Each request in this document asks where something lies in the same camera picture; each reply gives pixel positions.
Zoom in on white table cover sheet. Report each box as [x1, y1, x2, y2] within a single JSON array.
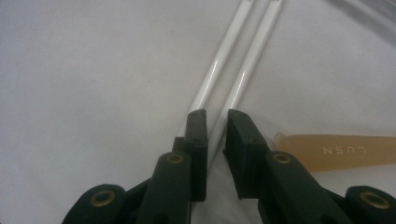
[[0, 0, 396, 224]]

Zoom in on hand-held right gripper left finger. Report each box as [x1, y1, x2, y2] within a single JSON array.
[[136, 108, 208, 224]]

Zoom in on amber plastic spoon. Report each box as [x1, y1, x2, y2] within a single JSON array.
[[274, 132, 396, 173]]

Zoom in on white chopstick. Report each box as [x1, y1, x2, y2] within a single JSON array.
[[206, 0, 284, 164], [177, 0, 257, 138]]

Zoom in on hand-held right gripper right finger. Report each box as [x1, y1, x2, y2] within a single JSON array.
[[222, 108, 353, 224]]

